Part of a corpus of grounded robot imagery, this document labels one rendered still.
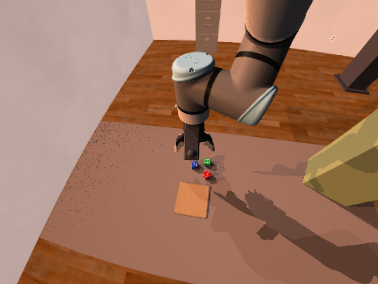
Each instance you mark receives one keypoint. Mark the red die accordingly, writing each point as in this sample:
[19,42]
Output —
[207,175]

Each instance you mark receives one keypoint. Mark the orange flat mat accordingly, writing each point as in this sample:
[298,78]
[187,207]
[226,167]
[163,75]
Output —
[192,200]

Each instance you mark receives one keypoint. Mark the green die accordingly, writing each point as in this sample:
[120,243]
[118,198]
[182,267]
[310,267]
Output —
[207,162]

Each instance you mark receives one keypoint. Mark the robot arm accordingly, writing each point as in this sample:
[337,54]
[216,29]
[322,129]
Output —
[246,91]

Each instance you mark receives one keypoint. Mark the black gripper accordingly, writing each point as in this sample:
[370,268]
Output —
[205,138]

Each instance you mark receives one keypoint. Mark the blue die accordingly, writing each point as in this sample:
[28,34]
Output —
[194,164]

